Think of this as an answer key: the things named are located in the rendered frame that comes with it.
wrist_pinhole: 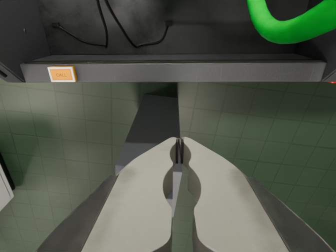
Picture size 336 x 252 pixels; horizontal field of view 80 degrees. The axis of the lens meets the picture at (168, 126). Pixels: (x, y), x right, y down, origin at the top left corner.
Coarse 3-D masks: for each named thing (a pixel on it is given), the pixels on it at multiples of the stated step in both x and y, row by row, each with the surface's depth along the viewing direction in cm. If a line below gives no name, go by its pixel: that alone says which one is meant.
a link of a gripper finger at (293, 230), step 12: (252, 180) 9; (264, 192) 8; (264, 204) 7; (276, 204) 7; (276, 216) 7; (288, 216) 7; (276, 228) 7; (288, 228) 7; (300, 228) 7; (288, 240) 6; (300, 240) 6; (312, 240) 6
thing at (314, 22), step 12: (252, 0) 17; (264, 0) 17; (324, 0) 9; (252, 12) 17; (264, 12) 16; (312, 12) 10; (324, 12) 9; (264, 24) 15; (276, 24) 13; (288, 24) 12; (300, 24) 10; (312, 24) 10; (324, 24) 9; (264, 36) 15; (276, 36) 13; (288, 36) 12; (300, 36) 11; (312, 36) 10
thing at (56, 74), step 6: (54, 66) 41; (60, 66) 41; (66, 66) 41; (72, 66) 41; (54, 72) 41; (60, 72) 41; (66, 72) 41; (54, 78) 41; (60, 78) 41; (66, 78) 41
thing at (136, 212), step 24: (168, 144) 11; (144, 168) 9; (168, 168) 9; (120, 192) 8; (144, 192) 8; (168, 192) 10; (120, 216) 7; (144, 216) 7; (168, 216) 7; (96, 240) 6; (120, 240) 6; (144, 240) 6; (168, 240) 6
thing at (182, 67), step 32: (32, 64) 41; (64, 64) 41; (96, 64) 41; (128, 64) 41; (160, 64) 41; (192, 64) 40; (224, 64) 40; (256, 64) 40; (288, 64) 40; (320, 64) 40
